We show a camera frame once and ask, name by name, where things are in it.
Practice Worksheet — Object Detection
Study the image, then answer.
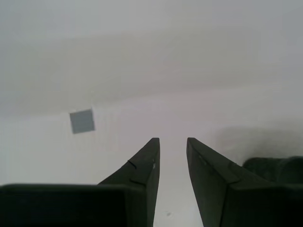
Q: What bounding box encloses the grey tape square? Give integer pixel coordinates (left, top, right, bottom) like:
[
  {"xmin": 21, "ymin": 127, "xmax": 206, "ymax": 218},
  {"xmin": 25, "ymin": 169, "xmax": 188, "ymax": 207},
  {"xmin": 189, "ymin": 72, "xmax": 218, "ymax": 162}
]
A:
[{"xmin": 69, "ymin": 108, "xmax": 96, "ymax": 135}]

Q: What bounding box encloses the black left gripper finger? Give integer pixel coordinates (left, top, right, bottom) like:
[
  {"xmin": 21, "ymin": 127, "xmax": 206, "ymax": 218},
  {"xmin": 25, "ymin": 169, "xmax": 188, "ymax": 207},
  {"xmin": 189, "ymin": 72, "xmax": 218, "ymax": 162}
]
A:
[
  {"xmin": 0, "ymin": 137, "xmax": 161, "ymax": 227},
  {"xmin": 186, "ymin": 137, "xmax": 303, "ymax": 227}
]

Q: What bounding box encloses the black perforated plastic basket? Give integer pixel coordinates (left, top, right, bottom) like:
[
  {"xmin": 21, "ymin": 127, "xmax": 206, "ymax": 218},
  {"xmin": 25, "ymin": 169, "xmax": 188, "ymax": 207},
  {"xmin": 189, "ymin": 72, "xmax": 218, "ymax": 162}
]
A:
[{"xmin": 242, "ymin": 156, "xmax": 303, "ymax": 183}]

